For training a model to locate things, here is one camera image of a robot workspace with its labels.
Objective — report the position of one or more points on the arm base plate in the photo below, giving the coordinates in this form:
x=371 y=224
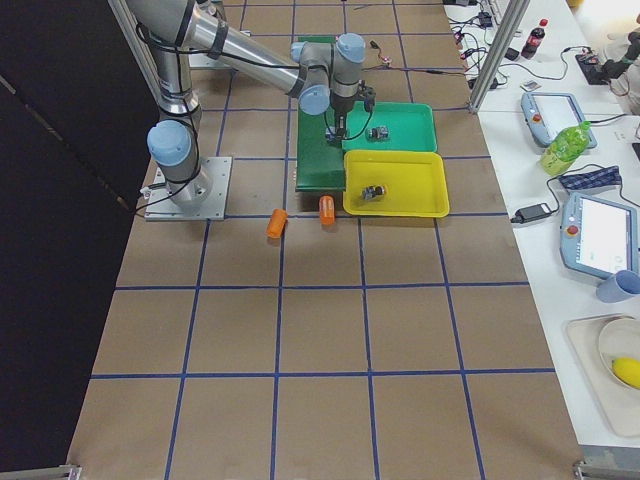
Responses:
x=217 y=48
x=204 y=198

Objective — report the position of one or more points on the green conveyor belt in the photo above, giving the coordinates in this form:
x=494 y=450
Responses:
x=319 y=165

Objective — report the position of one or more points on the beige tray with plate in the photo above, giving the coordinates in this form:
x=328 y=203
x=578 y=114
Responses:
x=597 y=342

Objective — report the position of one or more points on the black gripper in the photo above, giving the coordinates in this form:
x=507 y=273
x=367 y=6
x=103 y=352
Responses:
x=343 y=106

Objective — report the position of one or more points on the plain orange cylinder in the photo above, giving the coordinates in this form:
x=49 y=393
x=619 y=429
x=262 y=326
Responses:
x=276 y=224

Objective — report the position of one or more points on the blue plastic cup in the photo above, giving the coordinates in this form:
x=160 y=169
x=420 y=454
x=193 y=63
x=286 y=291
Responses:
x=621 y=286

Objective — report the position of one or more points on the green plastic tray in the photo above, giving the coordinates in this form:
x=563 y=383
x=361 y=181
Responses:
x=411 y=127

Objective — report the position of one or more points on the yellow plastic tray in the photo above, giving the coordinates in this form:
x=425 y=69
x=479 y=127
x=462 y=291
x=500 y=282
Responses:
x=415 y=181

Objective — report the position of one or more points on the cola bottle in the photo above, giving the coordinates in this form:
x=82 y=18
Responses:
x=534 y=40

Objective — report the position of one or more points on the green drink bottle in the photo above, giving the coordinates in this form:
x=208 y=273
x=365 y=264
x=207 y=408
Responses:
x=565 y=149

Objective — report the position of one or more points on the grey teach pendant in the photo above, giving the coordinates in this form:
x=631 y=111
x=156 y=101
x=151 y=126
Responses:
x=547 y=114

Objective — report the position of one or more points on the yellow push button apart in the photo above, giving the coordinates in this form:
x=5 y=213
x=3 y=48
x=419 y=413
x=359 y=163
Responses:
x=372 y=192

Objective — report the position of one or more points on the aluminium frame post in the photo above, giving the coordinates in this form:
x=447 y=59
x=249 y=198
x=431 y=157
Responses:
x=502 y=39

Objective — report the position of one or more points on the black power adapter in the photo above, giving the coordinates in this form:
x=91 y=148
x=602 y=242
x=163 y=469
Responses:
x=531 y=213

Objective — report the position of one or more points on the orange cylinder with label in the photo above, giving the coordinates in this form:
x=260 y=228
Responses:
x=327 y=210

